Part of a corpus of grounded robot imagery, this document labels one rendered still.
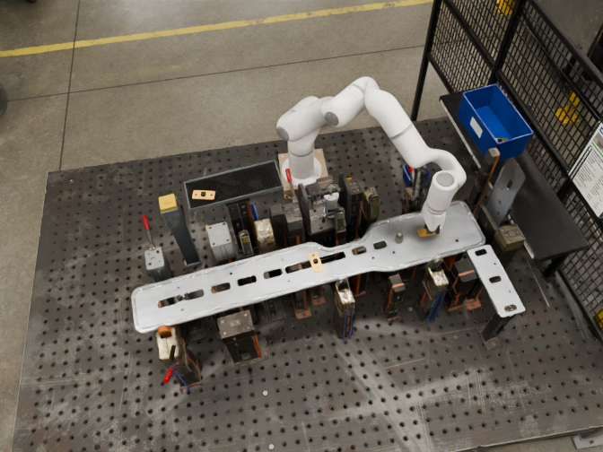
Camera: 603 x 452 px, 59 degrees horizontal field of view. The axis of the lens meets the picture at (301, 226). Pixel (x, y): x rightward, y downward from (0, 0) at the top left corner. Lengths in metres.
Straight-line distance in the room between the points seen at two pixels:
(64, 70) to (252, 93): 1.53
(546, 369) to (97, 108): 3.39
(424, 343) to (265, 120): 2.18
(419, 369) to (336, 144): 1.22
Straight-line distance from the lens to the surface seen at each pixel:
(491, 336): 2.29
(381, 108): 1.80
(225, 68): 4.31
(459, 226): 2.20
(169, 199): 2.10
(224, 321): 1.95
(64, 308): 2.56
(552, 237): 2.25
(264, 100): 4.01
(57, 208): 2.87
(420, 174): 2.09
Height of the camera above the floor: 2.81
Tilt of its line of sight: 58 degrees down
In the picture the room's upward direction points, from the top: 4 degrees counter-clockwise
